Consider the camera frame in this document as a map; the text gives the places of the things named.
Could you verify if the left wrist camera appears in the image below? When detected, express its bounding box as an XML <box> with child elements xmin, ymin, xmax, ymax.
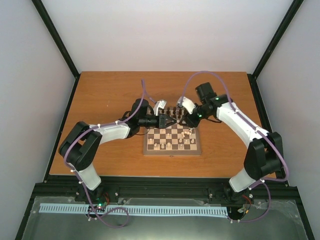
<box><xmin>153</xmin><ymin>99</ymin><xmax>167</xmax><ymax>116</ymax></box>

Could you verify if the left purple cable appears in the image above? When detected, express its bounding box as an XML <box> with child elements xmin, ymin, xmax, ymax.
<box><xmin>63</xmin><ymin>78</ymin><xmax>156</xmax><ymax>229</ymax></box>

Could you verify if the dark chess pieces row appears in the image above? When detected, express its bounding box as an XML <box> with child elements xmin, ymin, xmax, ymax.
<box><xmin>158</xmin><ymin>106</ymin><xmax>187</xmax><ymax>120</ymax></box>

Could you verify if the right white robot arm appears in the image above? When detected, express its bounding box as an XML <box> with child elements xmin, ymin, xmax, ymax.
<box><xmin>177</xmin><ymin>82</ymin><xmax>284</xmax><ymax>193</ymax></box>

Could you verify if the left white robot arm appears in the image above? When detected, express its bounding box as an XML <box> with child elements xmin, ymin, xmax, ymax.
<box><xmin>58</xmin><ymin>98</ymin><xmax>177</xmax><ymax>202</ymax></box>

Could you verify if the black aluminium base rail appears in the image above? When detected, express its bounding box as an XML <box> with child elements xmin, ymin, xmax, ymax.
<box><xmin>32</xmin><ymin>176</ymin><xmax>298</xmax><ymax>203</ymax></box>

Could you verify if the light blue cable duct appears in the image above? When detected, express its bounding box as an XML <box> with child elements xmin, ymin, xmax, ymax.
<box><xmin>38</xmin><ymin>203</ymin><xmax>228</xmax><ymax>218</ymax></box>

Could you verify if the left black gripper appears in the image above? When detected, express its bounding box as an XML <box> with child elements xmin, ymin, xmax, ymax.
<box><xmin>139</xmin><ymin>114</ymin><xmax>177</xmax><ymax>130</ymax></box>

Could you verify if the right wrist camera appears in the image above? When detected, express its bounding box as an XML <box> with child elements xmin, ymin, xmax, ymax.
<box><xmin>176</xmin><ymin>96</ymin><xmax>196</xmax><ymax>115</ymax></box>

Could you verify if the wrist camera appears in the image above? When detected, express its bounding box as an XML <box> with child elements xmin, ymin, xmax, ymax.
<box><xmin>153</xmin><ymin>99</ymin><xmax>167</xmax><ymax>116</ymax></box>
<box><xmin>176</xmin><ymin>96</ymin><xmax>196</xmax><ymax>115</ymax></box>

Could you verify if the purple cable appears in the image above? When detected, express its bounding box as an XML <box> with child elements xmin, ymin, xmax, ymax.
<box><xmin>181</xmin><ymin>70</ymin><xmax>291</xmax><ymax>223</ymax></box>
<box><xmin>63</xmin><ymin>78</ymin><xmax>156</xmax><ymax>229</ymax></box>

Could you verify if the pile of white pieces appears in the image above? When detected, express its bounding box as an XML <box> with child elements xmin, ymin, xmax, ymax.
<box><xmin>180</xmin><ymin>129</ymin><xmax>193</xmax><ymax>139</ymax></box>

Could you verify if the wooden chess board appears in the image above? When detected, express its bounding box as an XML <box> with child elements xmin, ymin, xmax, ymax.
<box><xmin>142</xmin><ymin>106</ymin><xmax>202</xmax><ymax>157</ymax></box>

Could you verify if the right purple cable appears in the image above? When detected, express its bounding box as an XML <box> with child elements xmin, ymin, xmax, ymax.
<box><xmin>181</xmin><ymin>70</ymin><xmax>291</xmax><ymax>223</ymax></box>

